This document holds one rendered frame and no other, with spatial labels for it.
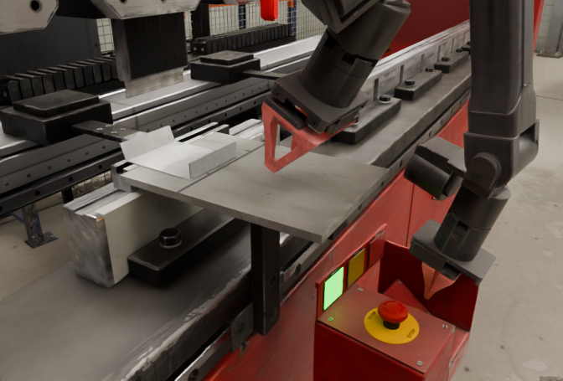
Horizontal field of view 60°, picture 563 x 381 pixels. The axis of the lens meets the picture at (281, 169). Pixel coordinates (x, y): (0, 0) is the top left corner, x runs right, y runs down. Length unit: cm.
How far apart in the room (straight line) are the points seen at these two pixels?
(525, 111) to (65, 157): 66
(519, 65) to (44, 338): 56
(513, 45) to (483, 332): 152
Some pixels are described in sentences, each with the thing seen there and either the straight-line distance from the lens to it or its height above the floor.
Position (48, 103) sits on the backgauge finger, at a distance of 80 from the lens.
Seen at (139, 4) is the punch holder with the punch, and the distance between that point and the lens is 55.
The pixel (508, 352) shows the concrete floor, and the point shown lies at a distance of 194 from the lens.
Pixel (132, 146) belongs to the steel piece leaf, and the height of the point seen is 102.
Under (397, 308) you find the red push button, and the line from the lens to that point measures 68.
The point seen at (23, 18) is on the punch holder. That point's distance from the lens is 47.
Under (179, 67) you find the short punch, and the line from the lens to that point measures 65.
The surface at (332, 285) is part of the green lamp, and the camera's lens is 69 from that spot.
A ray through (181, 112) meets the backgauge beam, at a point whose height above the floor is 94.
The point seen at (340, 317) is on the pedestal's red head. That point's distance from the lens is 70.
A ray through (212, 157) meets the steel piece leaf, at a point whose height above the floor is 102.
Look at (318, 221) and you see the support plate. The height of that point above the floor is 100.
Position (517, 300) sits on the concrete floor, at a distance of 219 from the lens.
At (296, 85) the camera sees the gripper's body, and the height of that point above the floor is 112.
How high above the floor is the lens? 123
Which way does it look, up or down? 23 degrees down
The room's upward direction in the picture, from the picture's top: straight up
